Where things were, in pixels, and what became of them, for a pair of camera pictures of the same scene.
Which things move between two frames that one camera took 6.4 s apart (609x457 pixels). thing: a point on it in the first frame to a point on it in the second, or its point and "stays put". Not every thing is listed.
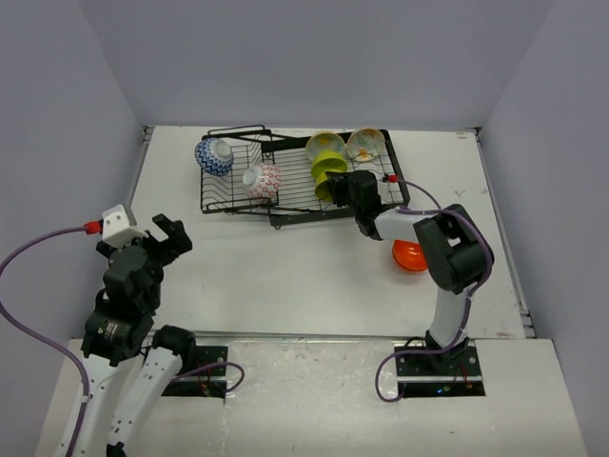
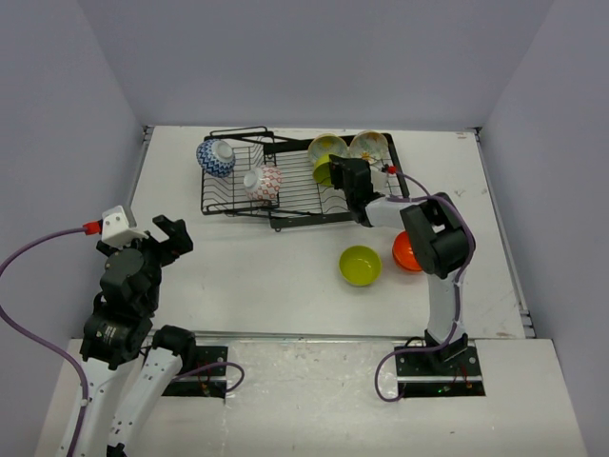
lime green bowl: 323,188 to 360,266
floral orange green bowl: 364,145 stays put
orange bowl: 409,255 stays put
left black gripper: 176,243 stays put
